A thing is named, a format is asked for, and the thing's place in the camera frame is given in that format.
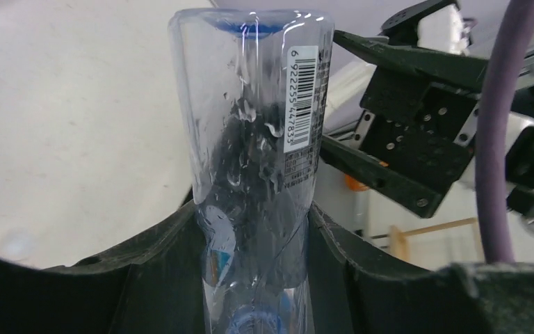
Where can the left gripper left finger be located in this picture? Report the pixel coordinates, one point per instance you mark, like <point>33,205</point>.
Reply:
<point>150,283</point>

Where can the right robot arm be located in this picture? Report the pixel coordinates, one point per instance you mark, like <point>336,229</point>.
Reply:
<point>434,25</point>

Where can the small clear bottle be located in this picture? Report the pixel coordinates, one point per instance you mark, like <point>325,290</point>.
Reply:
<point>253,89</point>

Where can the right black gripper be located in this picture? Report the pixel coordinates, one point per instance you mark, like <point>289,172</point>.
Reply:
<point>414,123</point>

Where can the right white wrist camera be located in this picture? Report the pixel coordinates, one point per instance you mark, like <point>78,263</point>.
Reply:
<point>520,161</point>

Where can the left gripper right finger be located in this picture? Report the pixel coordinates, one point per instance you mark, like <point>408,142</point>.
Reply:
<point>355,287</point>

